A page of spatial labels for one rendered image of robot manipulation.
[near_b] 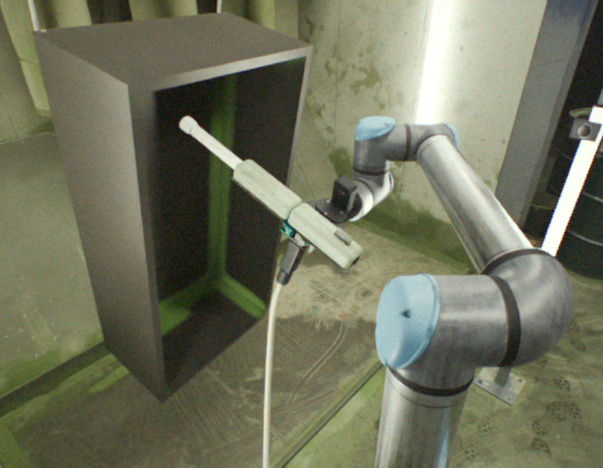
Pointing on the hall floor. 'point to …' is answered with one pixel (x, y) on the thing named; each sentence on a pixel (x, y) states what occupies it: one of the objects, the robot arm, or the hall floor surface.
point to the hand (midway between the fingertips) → (299, 233)
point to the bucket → (536, 226)
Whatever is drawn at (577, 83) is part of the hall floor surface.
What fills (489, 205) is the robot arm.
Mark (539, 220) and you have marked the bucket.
